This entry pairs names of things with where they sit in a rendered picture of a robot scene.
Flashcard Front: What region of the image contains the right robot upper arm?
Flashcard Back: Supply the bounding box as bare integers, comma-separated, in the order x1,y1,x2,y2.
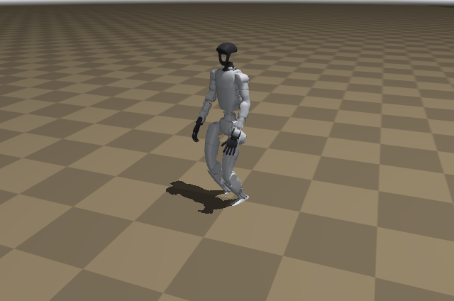
206,70,217,102

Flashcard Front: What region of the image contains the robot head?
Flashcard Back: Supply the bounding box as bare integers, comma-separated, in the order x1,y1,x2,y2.
216,43,237,72

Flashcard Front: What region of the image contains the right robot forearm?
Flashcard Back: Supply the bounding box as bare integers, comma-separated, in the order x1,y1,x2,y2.
197,97,212,123

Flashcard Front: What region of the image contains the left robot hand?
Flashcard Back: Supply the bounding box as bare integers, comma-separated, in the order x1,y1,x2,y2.
221,129,241,155

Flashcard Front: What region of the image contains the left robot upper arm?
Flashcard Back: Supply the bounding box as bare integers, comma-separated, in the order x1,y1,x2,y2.
235,72,250,109

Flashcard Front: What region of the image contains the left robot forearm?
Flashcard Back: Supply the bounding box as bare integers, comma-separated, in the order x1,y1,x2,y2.
233,102,249,137

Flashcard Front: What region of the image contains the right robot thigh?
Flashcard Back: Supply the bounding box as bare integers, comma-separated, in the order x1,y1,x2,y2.
205,121,223,173

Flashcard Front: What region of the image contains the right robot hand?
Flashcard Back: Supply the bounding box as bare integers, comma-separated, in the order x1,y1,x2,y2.
192,117,203,142

